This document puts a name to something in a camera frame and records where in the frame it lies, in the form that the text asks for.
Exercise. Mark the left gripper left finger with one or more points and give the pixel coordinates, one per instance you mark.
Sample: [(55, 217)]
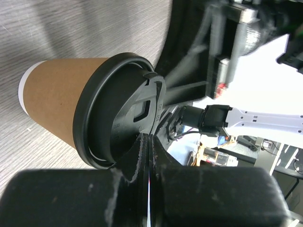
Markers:
[(115, 197)]

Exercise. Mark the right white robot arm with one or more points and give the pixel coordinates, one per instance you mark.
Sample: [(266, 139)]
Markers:
[(217, 120)]

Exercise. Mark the black plastic cup lid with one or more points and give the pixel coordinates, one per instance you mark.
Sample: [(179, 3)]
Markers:
[(122, 99)]

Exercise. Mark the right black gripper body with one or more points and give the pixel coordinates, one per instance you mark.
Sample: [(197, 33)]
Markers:
[(206, 38)]

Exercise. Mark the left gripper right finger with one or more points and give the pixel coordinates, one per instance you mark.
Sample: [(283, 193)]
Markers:
[(212, 196)]

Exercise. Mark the single brown paper cup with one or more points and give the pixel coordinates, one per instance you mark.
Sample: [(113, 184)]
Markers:
[(49, 91)]

